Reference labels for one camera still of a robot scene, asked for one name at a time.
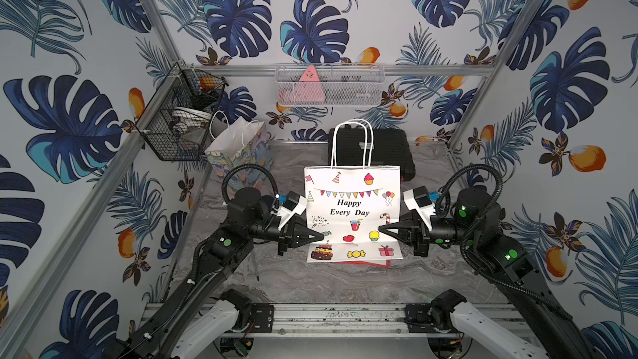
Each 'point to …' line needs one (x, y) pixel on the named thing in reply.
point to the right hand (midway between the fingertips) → (380, 223)
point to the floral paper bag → (237, 143)
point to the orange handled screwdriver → (257, 273)
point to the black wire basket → (176, 123)
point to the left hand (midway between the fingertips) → (321, 235)
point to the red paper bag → (386, 265)
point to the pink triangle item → (309, 89)
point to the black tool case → (390, 147)
